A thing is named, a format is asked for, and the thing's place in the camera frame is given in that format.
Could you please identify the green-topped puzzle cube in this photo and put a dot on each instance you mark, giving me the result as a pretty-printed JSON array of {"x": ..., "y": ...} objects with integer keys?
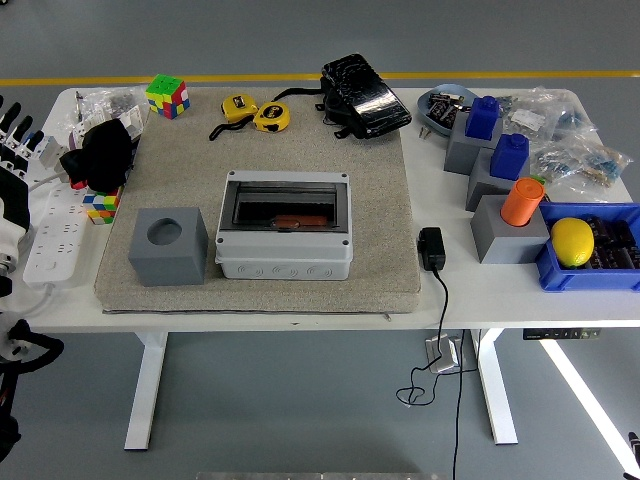
[{"x": 167, "y": 95}]

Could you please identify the clear bag blue parts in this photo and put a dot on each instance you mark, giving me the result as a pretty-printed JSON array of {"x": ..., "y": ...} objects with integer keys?
[{"x": 575, "y": 125}]

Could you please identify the yellow lemon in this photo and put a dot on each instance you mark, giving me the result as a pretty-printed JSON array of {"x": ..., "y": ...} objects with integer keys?
[{"x": 571, "y": 241}]

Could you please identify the white blue circuit breaker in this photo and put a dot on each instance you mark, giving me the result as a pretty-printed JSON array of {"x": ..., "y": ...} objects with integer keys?
[{"x": 52, "y": 152}]

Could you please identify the black cloth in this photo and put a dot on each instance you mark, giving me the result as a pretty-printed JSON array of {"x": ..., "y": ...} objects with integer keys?
[{"x": 102, "y": 152}]

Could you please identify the clear bag mixed resistors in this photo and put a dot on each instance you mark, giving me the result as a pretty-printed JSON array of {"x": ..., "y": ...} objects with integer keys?
[{"x": 585, "y": 165}]

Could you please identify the clear bag of small parts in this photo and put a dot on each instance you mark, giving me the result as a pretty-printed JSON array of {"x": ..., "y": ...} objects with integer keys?
[{"x": 120, "y": 102}]

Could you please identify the grey-brown mat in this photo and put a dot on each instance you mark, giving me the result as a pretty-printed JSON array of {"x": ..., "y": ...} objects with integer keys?
[{"x": 380, "y": 210}]

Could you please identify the dark components in dish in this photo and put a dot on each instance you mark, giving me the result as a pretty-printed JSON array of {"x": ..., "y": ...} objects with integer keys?
[{"x": 442, "y": 109}]

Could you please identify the small metal screws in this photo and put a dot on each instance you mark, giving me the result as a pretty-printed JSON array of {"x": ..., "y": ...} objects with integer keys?
[{"x": 425, "y": 132}]

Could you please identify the small green object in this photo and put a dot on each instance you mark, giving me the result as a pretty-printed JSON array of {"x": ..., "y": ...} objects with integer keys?
[{"x": 537, "y": 179}]

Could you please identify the silver metal box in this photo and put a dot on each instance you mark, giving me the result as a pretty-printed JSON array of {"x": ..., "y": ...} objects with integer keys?
[{"x": 442, "y": 356}]

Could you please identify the grey plastic junction box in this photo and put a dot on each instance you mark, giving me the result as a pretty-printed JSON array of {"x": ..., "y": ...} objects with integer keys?
[{"x": 285, "y": 257}]

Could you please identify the grey block with round hole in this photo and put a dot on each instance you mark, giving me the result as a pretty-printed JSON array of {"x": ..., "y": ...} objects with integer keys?
[{"x": 167, "y": 260}]

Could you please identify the glossy black pouch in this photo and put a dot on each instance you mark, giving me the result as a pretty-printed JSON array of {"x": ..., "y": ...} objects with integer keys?
[{"x": 367, "y": 100}]

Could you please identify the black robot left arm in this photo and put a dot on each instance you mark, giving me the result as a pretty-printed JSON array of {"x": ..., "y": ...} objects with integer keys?
[{"x": 20, "y": 350}]

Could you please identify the white-topped puzzle cube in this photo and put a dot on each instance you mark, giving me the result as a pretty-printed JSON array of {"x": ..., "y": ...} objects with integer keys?
[{"x": 102, "y": 207}]

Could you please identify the light blue dish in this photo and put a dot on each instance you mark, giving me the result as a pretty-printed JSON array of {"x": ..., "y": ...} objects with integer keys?
[{"x": 425, "y": 112}]

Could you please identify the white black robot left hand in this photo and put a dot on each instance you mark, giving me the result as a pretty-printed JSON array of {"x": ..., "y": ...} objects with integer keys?
[{"x": 12, "y": 200}]

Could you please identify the blue square battery block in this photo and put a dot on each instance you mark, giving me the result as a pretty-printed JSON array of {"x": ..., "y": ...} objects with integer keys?
[
  {"x": 482, "y": 117},
  {"x": 509, "y": 157}
]

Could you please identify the blue plastic bin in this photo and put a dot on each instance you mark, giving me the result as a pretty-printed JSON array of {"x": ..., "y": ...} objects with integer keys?
[{"x": 575, "y": 280}]

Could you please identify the white table leg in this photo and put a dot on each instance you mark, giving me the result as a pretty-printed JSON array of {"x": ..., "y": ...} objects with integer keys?
[
  {"x": 495, "y": 390},
  {"x": 145, "y": 390}
]

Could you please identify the clear bag white label parts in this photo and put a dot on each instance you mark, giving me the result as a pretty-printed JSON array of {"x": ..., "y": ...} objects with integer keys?
[{"x": 527, "y": 120}]

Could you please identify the grey holder block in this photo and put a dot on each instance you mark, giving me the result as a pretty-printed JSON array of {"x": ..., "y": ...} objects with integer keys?
[
  {"x": 482, "y": 190},
  {"x": 457, "y": 152},
  {"x": 505, "y": 245}
]

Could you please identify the smoked transparent box lid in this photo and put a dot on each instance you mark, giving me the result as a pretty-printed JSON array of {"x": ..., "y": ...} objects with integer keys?
[{"x": 310, "y": 202}]

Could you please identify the black power adapter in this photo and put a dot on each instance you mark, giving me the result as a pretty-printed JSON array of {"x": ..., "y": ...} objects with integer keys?
[{"x": 431, "y": 247}]

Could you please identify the dark capacitors pile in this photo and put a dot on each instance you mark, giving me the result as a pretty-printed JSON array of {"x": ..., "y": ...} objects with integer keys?
[{"x": 615, "y": 235}]

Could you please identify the black table control panel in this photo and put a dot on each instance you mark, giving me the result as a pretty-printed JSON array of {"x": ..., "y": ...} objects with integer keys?
[{"x": 560, "y": 334}]

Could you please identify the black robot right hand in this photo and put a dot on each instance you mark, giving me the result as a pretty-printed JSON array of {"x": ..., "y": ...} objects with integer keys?
[{"x": 634, "y": 445}]

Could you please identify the white power strip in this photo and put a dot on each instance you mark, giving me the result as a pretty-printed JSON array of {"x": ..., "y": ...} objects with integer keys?
[{"x": 55, "y": 240}]

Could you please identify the orange cylinder battery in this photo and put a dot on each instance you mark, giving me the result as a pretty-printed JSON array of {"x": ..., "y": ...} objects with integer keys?
[
  {"x": 300, "y": 221},
  {"x": 522, "y": 202}
]

